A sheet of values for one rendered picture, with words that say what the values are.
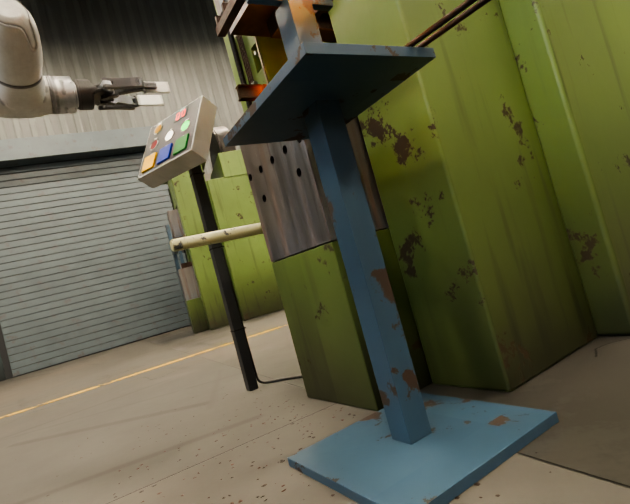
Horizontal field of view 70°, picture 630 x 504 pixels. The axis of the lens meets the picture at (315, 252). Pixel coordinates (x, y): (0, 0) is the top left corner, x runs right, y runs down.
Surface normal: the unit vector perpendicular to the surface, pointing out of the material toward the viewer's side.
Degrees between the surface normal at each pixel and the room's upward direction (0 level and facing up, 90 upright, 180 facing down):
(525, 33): 90
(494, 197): 90
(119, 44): 90
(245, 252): 90
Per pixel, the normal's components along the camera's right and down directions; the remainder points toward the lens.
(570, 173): -0.82, 0.20
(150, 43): 0.42, -0.15
